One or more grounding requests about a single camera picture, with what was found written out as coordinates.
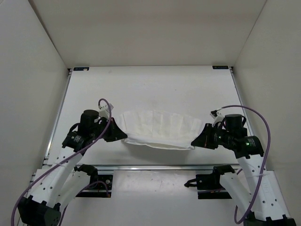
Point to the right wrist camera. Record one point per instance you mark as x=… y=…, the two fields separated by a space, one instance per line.
x=217 y=117

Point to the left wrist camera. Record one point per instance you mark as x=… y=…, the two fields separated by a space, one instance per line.
x=104 y=110

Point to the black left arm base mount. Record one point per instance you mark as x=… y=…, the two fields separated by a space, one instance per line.
x=99 y=186

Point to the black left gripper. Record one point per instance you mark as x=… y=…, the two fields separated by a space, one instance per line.
x=116 y=131

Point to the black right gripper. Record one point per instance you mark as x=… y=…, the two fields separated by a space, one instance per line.
x=203 y=140

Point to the corner label sticker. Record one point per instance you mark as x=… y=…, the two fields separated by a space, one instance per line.
x=220 y=67
x=80 y=68

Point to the right corner label sticker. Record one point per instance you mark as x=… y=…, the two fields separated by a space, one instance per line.
x=220 y=67

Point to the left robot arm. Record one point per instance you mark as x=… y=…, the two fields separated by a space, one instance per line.
x=52 y=192

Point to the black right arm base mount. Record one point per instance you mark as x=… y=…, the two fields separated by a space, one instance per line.
x=208 y=185

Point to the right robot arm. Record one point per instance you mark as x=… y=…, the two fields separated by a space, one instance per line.
x=260 y=203

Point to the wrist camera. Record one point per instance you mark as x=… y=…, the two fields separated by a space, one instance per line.
x=104 y=110
x=217 y=117

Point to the left corner label sticker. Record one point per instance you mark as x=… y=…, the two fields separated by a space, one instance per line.
x=80 y=68

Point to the white pleated skirt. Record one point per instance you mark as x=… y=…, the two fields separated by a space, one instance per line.
x=161 y=130

